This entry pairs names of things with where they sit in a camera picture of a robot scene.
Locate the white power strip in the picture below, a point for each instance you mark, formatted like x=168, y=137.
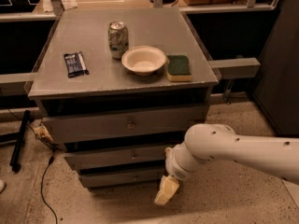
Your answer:
x=42, y=133

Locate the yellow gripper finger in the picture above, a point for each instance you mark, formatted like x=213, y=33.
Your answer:
x=168, y=188

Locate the grey drawer cabinet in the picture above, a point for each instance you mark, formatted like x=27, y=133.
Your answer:
x=117, y=87

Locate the blue snack packet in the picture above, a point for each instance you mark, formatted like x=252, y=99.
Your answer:
x=75, y=64

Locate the grey bottom drawer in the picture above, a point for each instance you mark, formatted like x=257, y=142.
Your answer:
x=121, y=178

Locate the white paper bowl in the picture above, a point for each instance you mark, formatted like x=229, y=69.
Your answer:
x=143, y=60

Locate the grey top drawer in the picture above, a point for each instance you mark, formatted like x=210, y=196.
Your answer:
x=77, y=128

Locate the grey drawer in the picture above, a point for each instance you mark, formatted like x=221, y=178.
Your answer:
x=77, y=128
x=121, y=178
x=115, y=156

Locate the black bar on floor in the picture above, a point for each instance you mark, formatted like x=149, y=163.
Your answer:
x=14, y=162

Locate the dark cabinet at right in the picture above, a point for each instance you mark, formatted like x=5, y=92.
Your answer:
x=276, y=88

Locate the green yellow sponge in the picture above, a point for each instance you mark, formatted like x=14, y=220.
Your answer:
x=177, y=69

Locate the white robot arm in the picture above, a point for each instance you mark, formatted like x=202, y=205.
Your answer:
x=277, y=156

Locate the white crumpled cloth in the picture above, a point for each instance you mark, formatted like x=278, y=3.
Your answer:
x=69, y=4

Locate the green soda can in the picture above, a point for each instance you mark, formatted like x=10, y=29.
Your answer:
x=118, y=39

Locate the grey side rail beam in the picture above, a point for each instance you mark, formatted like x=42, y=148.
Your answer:
x=236, y=68

